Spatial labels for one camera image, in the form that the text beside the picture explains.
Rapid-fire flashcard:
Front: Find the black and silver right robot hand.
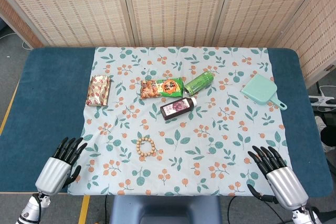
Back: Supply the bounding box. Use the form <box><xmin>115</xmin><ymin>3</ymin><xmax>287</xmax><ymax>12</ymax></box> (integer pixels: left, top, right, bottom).
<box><xmin>247</xmin><ymin>145</ymin><xmax>309</xmax><ymax>210</ymax></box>

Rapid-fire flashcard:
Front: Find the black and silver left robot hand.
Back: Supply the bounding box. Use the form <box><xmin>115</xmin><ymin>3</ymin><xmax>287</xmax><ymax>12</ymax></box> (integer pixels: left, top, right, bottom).
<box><xmin>35</xmin><ymin>136</ymin><xmax>88</xmax><ymax>197</ymax></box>

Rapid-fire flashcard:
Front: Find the wooden bead bracelet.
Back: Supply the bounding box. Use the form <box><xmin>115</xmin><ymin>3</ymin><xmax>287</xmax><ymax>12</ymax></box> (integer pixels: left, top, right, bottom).
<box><xmin>135</xmin><ymin>136</ymin><xmax>158</xmax><ymax>162</ymax></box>

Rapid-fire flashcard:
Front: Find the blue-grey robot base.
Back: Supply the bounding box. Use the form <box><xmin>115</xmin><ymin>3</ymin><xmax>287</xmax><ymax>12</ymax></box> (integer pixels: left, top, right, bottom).
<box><xmin>109</xmin><ymin>195</ymin><xmax>224</xmax><ymax>224</ymax></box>

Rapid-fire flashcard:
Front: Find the gold and red snack packet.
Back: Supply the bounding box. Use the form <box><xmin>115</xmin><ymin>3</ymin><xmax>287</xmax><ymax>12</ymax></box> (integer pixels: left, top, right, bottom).
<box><xmin>86</xmin><ymin>74</ymin><xmax>112</xmax><ymax>107</ymax></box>

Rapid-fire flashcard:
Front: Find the mint green plastic dustpan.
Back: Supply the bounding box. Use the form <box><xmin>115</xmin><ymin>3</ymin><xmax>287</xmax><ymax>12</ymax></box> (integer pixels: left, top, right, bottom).
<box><xmin>240</xmin><ymin>73</ymin><xmax>288</xmax><ymax>111</ymax></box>

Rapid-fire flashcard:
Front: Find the floral leaf and fruit tablecloth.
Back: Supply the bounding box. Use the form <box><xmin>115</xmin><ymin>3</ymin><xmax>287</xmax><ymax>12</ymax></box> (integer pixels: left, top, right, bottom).
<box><xmin>67</xmin><ymin>47</ymin><xmax>289</xmax><ymax>196</ymax></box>

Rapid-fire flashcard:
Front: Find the purple juice bottle white cap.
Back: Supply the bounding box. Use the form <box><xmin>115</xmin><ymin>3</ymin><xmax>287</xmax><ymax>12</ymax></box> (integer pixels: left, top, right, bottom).
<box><xmin>160</xmin><ymin>97</ymin><xmax>197</xmax><ymax>122</ymax></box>

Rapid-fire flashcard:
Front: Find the green energy drink can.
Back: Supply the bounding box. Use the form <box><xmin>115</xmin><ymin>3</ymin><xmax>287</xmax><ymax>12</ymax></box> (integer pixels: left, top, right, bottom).
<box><xmin>183</xmin><ymin>71</ymin><xmax>215</xmax><ymax>96</ymax></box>

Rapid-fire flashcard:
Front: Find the green and orange snack bag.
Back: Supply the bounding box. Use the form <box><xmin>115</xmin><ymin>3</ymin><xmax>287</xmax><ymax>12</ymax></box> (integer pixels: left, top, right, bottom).
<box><xmin>140</xmin><ymin>77</ymin><xmax>184</xmax><ymax>100</ymax></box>

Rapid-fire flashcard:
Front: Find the woven bamboo screen panel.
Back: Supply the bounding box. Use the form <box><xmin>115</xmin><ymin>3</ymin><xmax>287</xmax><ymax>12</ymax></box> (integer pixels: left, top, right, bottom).
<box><xmin>212</xmin><ymin>0</ymin><xmax>328</xmax><ymax>49</ymax></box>
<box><xmin>120</xmin><ymin>0</ymin><xmax>233</xmax><ymax>48</ymax></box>
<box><xmin>0</xmin><ymin>0</ymin><xmax>135</xmax><ymax>48</ymax></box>
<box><xmin>274</xmin><ymin>0</ymin><xmax>336</xmax><ymax>88</ymax></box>
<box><xmin>0</xmin><ymin>0</ymin><xmax>44</xmax><ymax>49</ymax></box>

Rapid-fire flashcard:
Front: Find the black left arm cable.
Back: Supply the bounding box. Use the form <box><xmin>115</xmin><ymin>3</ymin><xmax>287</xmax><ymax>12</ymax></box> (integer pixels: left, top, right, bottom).
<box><xmin>33</xmin><ymin>195</ymin><xmax>44</xmax><ymax>222</ymax></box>

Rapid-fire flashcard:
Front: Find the white floor cable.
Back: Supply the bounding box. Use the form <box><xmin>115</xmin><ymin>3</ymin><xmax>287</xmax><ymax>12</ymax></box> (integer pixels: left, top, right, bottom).
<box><xmin>0</xmin><ymin>31</ymin><xmax>33</xmax><ymax>50</ymax></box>

